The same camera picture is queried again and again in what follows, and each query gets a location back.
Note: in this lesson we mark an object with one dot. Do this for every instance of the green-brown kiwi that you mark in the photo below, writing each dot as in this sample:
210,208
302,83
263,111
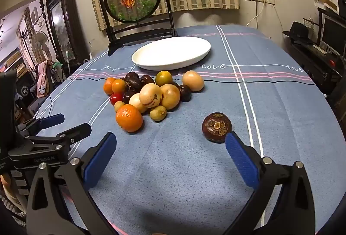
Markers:
158,113

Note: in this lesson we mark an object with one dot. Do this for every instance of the small orange-green mandarin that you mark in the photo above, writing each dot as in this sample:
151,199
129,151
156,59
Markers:
118,86

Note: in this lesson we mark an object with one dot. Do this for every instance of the small olive green fruit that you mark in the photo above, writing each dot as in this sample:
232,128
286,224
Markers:
119,106

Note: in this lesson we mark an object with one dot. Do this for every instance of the large dark water chestnut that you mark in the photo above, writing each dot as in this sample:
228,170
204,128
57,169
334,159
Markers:
216,127

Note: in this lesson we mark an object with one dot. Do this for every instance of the black hat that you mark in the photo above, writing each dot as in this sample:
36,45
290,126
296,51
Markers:
297,32

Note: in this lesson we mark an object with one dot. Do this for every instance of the red cherry tomato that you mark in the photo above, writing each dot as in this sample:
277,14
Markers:
115,98

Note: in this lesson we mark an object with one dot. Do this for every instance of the green-orange mandarin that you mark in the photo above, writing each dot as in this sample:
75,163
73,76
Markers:
163,78

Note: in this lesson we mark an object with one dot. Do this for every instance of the pale fruit with purple streaks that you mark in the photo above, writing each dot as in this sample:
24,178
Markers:
150,95

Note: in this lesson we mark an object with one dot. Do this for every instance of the blue striped tablecloth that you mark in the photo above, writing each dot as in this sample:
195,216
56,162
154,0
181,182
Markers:
175,170

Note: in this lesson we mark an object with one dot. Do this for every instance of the small orange mandarin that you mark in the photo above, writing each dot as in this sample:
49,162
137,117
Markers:
107,85

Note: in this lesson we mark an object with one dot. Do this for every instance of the white oval plate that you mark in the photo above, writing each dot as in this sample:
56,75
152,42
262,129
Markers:
170,54

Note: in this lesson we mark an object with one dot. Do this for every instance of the large orange mandarin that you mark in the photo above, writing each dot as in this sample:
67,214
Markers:
129,118

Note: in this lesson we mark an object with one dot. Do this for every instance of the dark purple plum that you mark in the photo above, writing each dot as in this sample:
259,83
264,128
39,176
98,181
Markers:
128,95
185,92

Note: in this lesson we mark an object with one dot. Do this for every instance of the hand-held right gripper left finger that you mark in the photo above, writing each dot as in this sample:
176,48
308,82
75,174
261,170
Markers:
98,162

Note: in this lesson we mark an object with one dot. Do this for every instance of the standing fan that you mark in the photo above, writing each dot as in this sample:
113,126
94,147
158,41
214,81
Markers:
40,41

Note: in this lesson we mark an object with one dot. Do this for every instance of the person's left hand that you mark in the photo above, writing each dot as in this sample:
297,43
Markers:
5,182

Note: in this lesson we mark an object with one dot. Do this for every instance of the pink garment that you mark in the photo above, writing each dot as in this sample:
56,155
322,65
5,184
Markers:
43,75

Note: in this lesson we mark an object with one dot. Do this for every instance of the black monitor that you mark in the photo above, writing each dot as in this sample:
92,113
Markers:
333,32

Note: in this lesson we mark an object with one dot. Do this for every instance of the person's left forearm grey sleeve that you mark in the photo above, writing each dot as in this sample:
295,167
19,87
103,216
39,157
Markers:
9,212

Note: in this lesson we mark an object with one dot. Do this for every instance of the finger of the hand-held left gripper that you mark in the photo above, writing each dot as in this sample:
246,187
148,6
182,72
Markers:
78,131
52,119

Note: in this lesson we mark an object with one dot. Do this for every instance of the black cabinet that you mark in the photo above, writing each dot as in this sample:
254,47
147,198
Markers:
310,62

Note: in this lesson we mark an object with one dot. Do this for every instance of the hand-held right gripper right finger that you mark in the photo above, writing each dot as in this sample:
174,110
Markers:
240,162

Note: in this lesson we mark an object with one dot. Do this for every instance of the pale yellow round fruit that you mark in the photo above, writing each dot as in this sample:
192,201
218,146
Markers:
136,102

